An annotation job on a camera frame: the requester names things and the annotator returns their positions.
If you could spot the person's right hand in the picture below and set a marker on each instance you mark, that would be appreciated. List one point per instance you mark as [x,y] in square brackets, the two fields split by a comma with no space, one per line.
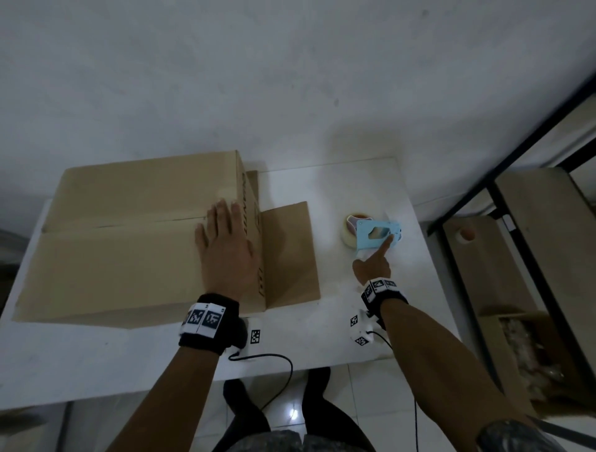
[375,268]

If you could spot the person's left hand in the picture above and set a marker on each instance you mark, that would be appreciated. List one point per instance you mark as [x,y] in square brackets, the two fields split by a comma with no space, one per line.
[228,260]

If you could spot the person's right thumb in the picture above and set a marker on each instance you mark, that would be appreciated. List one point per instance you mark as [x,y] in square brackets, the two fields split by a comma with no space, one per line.
[359,271]

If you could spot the person's left middle finger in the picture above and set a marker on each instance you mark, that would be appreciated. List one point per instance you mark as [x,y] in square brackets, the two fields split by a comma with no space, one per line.
[223,216]

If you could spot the person's left little finger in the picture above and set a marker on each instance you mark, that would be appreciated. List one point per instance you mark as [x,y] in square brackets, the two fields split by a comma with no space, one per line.
[201,240]

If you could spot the person's left thumb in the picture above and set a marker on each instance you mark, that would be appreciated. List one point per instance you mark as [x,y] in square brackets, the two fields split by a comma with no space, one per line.
[254,256]

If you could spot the large brown cardboard box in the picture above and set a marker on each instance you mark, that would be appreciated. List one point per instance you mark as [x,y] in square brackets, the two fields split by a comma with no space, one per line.
[116,260]

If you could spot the person's right forearm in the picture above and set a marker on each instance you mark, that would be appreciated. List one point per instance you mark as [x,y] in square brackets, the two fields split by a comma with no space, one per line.
[442,368]

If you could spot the person's left forearm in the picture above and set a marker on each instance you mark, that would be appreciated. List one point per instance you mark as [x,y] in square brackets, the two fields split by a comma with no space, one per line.
[167,400]

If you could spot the black wristband with marker tags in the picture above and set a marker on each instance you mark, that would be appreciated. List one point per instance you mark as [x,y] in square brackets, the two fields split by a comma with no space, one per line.
[382,291]
[207,321]

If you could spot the clear packing tape roll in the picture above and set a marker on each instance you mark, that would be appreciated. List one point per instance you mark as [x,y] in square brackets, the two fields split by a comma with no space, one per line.
[350,229]

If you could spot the light blue tape dispenser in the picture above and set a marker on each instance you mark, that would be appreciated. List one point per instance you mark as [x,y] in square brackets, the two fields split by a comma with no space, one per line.
[378,229]

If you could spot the small tape roll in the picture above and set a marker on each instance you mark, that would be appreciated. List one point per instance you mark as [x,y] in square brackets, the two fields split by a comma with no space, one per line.
[464,234]

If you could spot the small wooden shelf board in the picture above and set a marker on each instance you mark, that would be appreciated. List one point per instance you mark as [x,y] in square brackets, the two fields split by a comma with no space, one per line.
[489,265]

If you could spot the person's right leg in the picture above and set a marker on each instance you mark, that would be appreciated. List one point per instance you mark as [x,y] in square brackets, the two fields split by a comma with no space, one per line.
[326,405]

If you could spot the person's leg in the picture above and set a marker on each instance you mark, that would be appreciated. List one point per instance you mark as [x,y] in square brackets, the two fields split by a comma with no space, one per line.
[326,405]
[244,414]

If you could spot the person's left leg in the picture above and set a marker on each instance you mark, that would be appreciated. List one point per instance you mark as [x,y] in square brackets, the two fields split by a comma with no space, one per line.
[244,414]

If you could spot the grey patterned shorts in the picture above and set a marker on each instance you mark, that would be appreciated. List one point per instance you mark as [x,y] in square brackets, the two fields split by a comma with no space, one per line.
[284,442]

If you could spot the open cardboard box with packets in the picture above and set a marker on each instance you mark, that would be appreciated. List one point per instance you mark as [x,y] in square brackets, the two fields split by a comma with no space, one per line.
[531,358]

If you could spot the large wooden shelf board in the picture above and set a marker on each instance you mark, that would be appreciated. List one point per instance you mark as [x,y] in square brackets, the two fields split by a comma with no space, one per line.
[554,223]

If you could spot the white wrist camera with markers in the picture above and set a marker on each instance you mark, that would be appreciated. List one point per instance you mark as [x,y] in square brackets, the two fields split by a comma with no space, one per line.
[363,328]

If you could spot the black wrist camera with marker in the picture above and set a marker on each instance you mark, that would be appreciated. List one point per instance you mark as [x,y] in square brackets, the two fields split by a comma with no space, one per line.
[244,335]

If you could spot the white tag on frame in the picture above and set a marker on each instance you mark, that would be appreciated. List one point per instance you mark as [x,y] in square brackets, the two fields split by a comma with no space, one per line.
[508,223]

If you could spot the black metal shelf frame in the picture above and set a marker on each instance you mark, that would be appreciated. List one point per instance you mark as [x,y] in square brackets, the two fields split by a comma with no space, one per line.
[526,233]

